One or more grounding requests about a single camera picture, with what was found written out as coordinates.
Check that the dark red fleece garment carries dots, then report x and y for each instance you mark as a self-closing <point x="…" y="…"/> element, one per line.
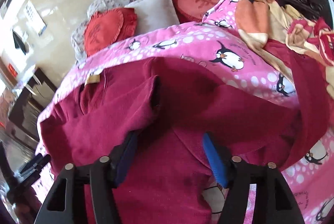
<point x="172" y="102"/>

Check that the large red heart pillow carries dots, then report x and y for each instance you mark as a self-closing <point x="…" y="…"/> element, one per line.
<point x="109" y="27"/>

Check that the dark wooden desk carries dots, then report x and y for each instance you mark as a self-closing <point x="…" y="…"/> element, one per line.
<point x="24" y="111"/>

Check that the eye chart wall poster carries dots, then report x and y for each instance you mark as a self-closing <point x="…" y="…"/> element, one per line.
<point x="35" y="21"/>

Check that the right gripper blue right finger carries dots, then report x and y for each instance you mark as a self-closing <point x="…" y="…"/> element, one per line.
<point x="274" y="200"/>

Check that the pink penguin blanket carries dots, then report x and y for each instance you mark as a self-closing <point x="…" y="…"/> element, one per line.
<point x="214" y="43"/>

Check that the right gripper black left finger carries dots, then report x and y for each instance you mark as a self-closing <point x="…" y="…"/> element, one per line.
<point x="65" y="202"/>

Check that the black cloth hanging on wall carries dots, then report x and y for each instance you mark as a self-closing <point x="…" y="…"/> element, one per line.
<point x="19" y="43"/>

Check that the white square pillow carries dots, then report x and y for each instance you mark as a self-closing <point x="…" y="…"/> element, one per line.
<point x="153" y="15"/>

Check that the orange red floral quilt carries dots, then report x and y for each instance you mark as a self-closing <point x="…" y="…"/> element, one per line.
<point x="261" y="21"/>

